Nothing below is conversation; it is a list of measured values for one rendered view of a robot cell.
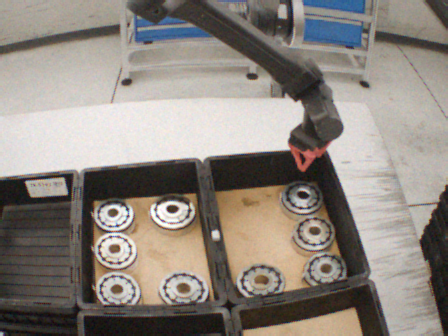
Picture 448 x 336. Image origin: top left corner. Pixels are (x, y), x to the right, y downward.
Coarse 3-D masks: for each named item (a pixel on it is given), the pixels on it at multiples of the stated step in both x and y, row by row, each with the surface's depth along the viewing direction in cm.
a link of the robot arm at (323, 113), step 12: (312, 60) 85; (312, 84) 88; (300, 96) 88; (312, 96) 86; (312, 108) 84; (324, 108) 82; (336, 108) 86; (312, 120) 83; (324, 120) 83; (336, 120) 83; (324, 132) 85; (336, 132) 85
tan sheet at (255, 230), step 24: (216, 192) 115; (240, 192) 115; (264, 192) 115; (240, 216) 110; (264, 216) 110; (240, 240) 105; (264, 240) 105; (288, 240) 104; (240, 264) 100; (288, 264) 99; (288, 288) 95
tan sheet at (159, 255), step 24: (144, 216) 109; (96, 240) 102; (144, 240) 103; (168, 240) 104; (192, 240) 104; (96, 264) 97; (144, 264) 98; (168, 264) 99; (192, 264) 99; (144, 288) 94
